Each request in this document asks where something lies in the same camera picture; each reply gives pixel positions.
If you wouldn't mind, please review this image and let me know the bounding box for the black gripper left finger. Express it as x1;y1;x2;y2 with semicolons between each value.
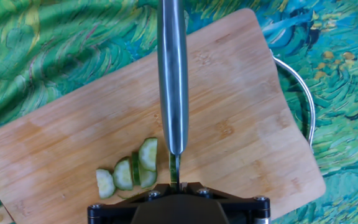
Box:
88;183;177;224

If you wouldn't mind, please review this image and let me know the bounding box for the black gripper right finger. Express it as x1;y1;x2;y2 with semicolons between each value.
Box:
180;182;270;224

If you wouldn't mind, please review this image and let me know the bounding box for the steel kitchen knife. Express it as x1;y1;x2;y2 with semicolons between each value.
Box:
156;0;190;191

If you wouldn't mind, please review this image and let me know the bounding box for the bamboo cutting board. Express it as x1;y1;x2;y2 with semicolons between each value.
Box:
0;8;327;224

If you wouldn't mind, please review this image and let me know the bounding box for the painted landscape tablecloth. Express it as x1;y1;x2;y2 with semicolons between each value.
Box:
0;0;358;224

